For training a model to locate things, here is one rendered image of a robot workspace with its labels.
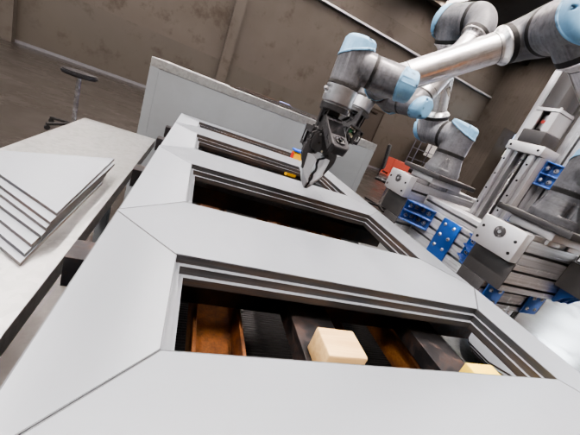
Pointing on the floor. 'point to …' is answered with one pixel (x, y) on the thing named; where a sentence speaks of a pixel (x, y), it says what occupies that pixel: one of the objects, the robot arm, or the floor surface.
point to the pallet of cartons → (394, 166)
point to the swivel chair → (381, 180)
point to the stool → (74, 94)
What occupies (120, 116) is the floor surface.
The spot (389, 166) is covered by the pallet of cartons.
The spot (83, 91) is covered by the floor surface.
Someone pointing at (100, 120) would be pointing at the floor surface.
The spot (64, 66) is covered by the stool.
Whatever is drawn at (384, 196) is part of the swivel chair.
